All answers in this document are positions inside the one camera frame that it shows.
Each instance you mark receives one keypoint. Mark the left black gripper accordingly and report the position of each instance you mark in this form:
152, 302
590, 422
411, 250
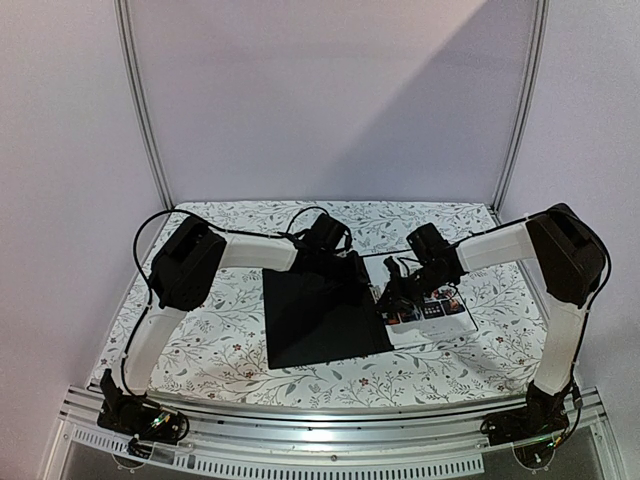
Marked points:
353, 278

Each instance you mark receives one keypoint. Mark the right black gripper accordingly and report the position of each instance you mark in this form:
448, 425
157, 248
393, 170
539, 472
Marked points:
400, 288

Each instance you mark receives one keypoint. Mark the blue file folder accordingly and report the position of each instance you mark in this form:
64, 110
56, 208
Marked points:
302, 329

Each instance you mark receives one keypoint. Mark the colour printed brochure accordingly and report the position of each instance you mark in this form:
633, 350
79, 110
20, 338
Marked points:
438, 316

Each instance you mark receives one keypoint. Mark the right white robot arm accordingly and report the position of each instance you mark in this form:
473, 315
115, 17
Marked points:
574, 263

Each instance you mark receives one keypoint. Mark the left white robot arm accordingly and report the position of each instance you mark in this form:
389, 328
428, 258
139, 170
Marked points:
183, 271

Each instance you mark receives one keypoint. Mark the floral patterned table mat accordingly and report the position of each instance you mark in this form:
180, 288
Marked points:
218, 352

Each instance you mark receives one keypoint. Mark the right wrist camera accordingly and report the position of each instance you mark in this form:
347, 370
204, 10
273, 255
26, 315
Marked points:
427, 243

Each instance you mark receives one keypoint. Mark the right aluminium frame post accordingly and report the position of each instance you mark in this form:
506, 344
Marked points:
525, 100

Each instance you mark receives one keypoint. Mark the aluminium frame post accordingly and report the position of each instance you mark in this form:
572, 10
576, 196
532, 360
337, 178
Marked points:
125, 26
525, 100

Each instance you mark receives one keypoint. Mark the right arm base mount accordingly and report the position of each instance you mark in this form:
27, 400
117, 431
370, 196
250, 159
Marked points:
542, 415

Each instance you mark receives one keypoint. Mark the perforated white cable tray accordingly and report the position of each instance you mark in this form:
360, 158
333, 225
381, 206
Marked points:
96, 455

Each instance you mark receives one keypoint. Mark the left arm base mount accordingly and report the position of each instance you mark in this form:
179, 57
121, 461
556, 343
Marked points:
139, 417

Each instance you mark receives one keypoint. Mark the aluminium front rail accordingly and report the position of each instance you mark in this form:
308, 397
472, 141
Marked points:
393, 431

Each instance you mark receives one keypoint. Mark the left aluminium frame post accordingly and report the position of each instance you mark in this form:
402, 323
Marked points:
125, 26

